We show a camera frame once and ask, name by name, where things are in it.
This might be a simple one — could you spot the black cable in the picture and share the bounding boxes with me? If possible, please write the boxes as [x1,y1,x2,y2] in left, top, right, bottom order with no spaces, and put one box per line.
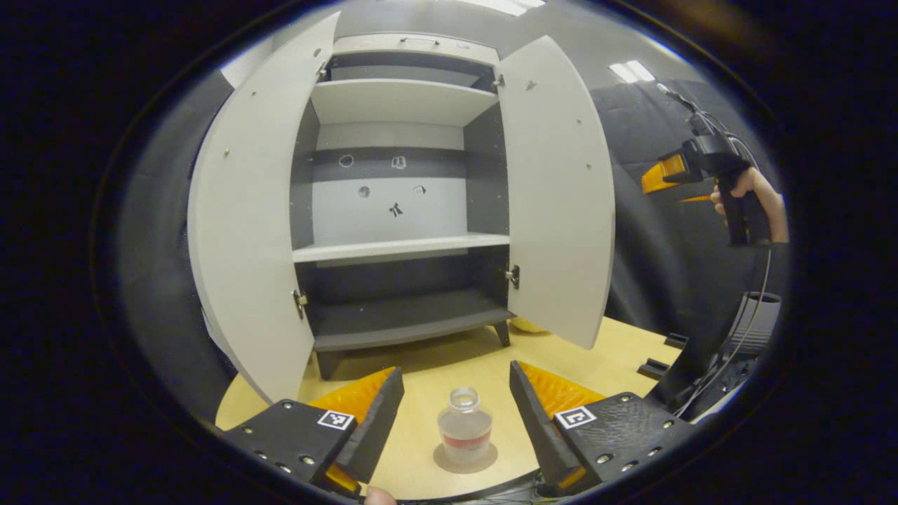
[673,245,774,418]

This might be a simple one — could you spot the white cabinet door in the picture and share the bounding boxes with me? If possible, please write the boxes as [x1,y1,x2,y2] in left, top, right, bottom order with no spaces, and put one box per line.
[496,35,617,350]
[187,11,342,404]

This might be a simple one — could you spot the long ceiling light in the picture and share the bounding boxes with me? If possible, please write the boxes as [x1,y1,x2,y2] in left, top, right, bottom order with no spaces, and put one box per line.
[456,0,548,16]

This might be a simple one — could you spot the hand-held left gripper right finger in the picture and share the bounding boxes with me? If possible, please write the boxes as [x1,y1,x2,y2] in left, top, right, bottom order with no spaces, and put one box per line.
[509,361,695,497]

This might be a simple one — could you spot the square ceiling light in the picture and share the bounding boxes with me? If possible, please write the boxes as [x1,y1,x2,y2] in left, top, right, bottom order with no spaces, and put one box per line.
[609,60,657,83]

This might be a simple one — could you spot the black floor stand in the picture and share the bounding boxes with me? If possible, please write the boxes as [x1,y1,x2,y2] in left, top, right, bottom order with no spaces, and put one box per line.
[637,330,762,422]

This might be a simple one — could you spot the clear plastic bottle red label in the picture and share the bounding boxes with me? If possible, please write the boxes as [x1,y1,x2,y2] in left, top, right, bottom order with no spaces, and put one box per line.
[437,387,494,465]

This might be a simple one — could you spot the black backdrop cloth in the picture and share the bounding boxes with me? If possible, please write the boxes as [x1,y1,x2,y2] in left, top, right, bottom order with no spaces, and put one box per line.
[116,67,790,422]

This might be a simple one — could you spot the grey bin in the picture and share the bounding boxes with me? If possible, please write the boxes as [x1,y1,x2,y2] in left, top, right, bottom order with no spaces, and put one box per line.
[735,292,782,355]

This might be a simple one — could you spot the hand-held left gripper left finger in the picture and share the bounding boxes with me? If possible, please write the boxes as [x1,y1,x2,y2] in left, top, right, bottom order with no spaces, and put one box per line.
[223,366,406,496]

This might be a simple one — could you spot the round brown coaster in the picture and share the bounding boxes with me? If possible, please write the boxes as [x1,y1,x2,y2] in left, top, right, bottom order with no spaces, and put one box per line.
[433,442,499,474]

